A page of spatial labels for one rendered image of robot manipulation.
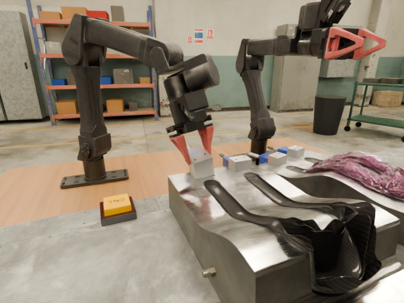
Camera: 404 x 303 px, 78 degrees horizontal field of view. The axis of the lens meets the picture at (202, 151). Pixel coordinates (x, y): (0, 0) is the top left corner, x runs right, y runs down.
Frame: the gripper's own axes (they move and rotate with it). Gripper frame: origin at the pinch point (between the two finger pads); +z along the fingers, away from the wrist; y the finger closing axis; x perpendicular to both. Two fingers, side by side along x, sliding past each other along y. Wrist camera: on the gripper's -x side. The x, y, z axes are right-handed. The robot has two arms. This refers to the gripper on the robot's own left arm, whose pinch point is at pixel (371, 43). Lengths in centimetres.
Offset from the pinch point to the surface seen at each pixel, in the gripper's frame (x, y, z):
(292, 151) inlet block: 32.4, 2.3, -20.8
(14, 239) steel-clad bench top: 40, -75, -12
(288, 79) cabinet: 58, 342, -455
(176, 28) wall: -46, 96, -533
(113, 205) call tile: 36, -55, -12
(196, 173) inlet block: 28.8, -35.6, -8.7
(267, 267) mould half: 25, -38, 24
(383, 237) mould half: 27.2, -17.3, 23.1
